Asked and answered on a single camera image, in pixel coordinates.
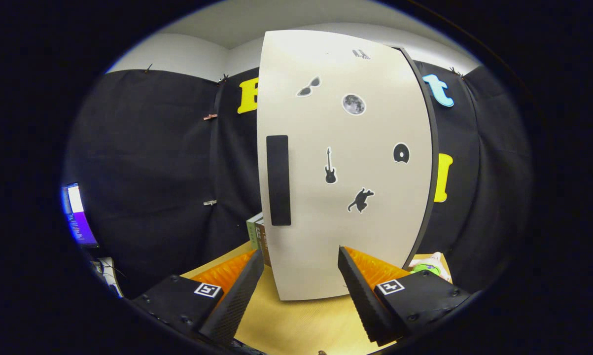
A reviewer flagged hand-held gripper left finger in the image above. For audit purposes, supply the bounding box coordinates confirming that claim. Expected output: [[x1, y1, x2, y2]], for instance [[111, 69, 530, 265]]
[[131, 249, 266, 348]]

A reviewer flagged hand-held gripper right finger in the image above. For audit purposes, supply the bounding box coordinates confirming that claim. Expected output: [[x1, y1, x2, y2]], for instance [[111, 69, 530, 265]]
[[337, 246, 474, 346]]

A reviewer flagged black door handle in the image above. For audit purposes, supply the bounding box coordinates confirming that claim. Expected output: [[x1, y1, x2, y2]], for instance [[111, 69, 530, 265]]
[[266, 135, 292, 226]]

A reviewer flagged pink and green plush toy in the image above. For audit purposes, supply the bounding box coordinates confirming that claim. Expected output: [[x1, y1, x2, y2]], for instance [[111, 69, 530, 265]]
[[409, 251, 447, 282]]

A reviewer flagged grey cabinet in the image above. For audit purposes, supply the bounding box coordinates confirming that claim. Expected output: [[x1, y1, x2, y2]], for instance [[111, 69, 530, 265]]
[[390, 45, 440, 269]]

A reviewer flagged black backdrop cloth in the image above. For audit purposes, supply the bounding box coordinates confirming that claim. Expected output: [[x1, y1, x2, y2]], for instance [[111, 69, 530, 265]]
[[62, 67, 533, 299]]

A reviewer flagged computer monitor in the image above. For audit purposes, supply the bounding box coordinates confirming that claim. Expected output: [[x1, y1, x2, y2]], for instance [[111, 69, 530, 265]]
[[61, 182, 100, 249]]

